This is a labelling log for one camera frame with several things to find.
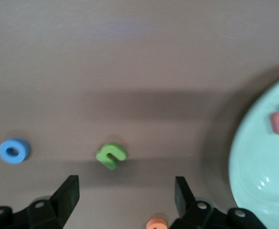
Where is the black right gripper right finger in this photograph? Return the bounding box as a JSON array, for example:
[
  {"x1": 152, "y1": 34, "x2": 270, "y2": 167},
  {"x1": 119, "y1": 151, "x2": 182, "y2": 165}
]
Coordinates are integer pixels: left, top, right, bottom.
[{"x1": 169, "y1": 176, "x2": 267, "y2": 229}]

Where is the light green plate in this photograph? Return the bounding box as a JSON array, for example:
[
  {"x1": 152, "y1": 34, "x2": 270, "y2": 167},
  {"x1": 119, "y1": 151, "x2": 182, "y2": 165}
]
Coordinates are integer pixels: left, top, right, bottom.
[{"x1": 228, "y1": 73, "x2": 279, "y2": 229}]

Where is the orange rounded foam letter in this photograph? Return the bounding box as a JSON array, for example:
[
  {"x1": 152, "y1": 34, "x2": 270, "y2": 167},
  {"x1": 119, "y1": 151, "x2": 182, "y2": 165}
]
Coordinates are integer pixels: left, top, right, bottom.
[{"x1": 146, "y1": 218, "x2": 168, "y2": 229}]

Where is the brown table cover sheet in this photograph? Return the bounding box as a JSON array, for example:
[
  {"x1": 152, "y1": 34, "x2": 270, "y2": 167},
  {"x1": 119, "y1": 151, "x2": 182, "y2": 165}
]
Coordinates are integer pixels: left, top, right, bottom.
[{"x1": 0, "y1": 0, "x2": 279, "y2": 229}]

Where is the green foam letter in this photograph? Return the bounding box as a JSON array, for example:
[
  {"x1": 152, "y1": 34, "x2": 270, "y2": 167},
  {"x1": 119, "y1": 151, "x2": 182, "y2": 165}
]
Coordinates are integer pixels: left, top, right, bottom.
[{"x1": 96, "y1": 141, "x2": 127, "y2": 170}]

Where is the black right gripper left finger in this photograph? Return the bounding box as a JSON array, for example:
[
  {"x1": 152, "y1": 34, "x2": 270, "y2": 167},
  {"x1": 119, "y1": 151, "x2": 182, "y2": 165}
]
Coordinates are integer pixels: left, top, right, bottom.
[{"x1": 0, "y1": 175, "x2": 80, "y2": 229}]

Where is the blue foam letter o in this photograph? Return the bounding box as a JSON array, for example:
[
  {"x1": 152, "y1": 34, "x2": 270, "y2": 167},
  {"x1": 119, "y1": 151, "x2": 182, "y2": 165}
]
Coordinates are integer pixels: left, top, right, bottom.
[{"x1": 0, "y1": 137, "x2": 31, "y2": 165}]

